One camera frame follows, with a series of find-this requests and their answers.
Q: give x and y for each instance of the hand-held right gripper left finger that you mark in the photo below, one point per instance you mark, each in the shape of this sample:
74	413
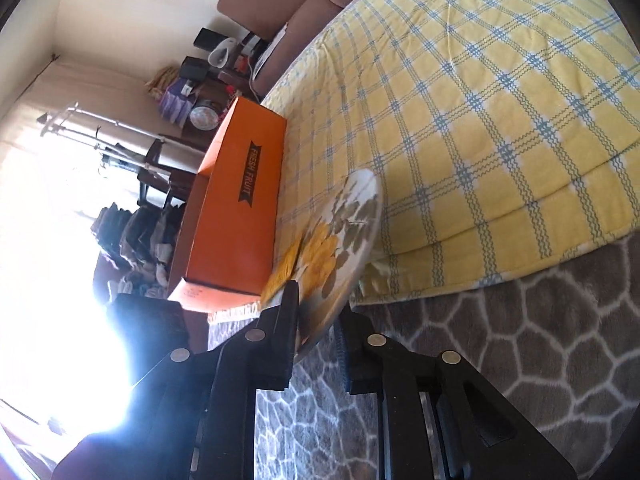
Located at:
277	355

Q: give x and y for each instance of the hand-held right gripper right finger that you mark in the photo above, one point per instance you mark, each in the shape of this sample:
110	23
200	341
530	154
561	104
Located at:
357	365

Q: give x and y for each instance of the orange cardboard box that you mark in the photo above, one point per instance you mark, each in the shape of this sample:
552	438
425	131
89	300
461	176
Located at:
235	230

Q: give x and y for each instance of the white floral plate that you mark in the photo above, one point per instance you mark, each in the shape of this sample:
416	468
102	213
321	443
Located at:
345	230

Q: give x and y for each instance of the yellow textured sheet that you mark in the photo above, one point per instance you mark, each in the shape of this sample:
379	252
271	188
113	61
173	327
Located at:
285	272

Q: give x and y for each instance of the pile of clothes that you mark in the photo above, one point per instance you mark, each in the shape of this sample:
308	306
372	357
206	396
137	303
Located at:
140	240

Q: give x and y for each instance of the round metal tin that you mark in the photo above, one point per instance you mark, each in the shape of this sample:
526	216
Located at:
204	116

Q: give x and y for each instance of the purple boxes stack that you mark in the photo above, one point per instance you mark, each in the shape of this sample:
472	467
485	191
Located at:
175	102

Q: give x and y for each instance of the yellow plaid cloth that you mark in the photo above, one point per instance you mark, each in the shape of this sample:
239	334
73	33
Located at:
475	110

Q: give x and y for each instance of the white coat rack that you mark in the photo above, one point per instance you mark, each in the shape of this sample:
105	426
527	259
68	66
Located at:
100	125

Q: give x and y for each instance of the black speaker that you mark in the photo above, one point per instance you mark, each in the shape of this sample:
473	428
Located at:
192	67
207	37

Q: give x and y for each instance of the white headset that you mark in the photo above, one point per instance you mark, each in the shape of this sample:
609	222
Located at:
222	52

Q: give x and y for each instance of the brown sofa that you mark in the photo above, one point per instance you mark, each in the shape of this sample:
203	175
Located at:
300	0

